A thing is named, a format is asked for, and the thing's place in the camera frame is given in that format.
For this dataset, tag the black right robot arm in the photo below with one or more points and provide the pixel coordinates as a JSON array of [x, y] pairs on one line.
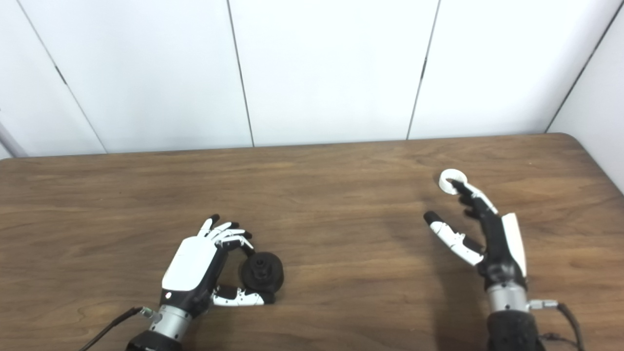
[[512, 326]]

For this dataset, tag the gray wall corner post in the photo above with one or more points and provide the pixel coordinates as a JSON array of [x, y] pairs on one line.
[[9, 141]]

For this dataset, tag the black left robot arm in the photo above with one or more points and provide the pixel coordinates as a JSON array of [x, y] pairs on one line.
[[168, 324]]

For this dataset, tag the round black part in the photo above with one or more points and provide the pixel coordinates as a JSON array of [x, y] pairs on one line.
[[265, 273]]

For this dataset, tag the white and black left hand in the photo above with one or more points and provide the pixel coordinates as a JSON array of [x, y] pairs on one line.
[[192, 263]]

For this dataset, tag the white and black right hand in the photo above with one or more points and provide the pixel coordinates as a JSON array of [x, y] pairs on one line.
[[502, 248]]

